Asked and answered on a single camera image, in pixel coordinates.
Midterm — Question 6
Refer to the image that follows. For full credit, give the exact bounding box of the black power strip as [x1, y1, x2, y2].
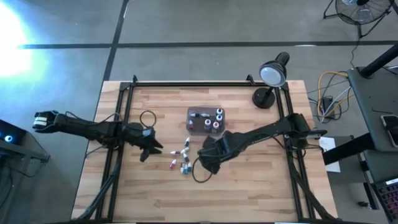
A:
[322, 96, 335, 119]

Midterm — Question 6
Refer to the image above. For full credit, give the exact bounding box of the black side table beam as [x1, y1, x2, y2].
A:
[322, 133, 376, 166]

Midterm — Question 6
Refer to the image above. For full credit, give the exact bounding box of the grey side table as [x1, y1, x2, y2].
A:
[346, 67, 398, 153]

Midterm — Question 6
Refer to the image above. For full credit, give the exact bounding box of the smartphone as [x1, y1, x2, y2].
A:
[380, 114, 398, 149]

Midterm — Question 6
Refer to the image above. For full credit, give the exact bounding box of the black floor fan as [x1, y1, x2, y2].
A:
[323, 0, 396, 39]

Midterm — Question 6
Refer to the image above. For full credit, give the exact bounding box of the black desk lamp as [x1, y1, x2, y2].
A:
[251, 51, 292, 110]

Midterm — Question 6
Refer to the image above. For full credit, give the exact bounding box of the black round pole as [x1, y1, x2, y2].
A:
[359, 43, 398, 78]

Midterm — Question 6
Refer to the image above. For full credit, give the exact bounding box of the white paper sheet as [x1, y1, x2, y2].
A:
[318, 136, 342, 174]

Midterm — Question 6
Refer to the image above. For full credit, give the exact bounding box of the black aluminium table frame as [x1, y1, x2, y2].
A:
[71, 74, 338, 223]

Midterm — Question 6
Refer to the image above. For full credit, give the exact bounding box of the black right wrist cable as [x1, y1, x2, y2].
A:
[192, 157, 215, 184]

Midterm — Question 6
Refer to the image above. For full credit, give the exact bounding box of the yellow cable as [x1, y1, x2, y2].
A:
[317, 70, 355, 118]

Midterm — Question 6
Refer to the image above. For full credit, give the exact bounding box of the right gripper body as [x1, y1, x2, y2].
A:
[197, 136, 233, 175]

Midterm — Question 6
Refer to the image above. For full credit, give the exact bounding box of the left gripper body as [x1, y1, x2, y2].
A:
[123, 123, 156, 149]

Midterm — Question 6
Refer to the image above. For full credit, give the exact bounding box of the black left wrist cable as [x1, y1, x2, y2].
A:
[63, 110, 157, 129]

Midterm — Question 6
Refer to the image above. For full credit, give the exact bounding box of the black metal stand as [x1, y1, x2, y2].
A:
[0, 136, 50, 164]

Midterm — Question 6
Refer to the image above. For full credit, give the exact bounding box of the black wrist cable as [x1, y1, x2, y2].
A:
[192, 157, 215, 184]
[63, 110, 157, 129]

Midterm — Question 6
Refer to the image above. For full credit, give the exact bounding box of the white cable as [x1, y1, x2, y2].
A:
[307, 86, 354, 124]

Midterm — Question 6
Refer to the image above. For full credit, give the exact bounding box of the grey translucent plastic bin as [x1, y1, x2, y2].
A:
[185, 106, 225, 135]

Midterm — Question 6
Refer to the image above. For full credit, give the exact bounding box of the black box with blue light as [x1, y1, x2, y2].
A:
[0, 119, 29, 147]

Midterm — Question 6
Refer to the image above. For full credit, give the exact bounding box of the black keyboard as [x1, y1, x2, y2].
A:
[371, 177, 398, 223]

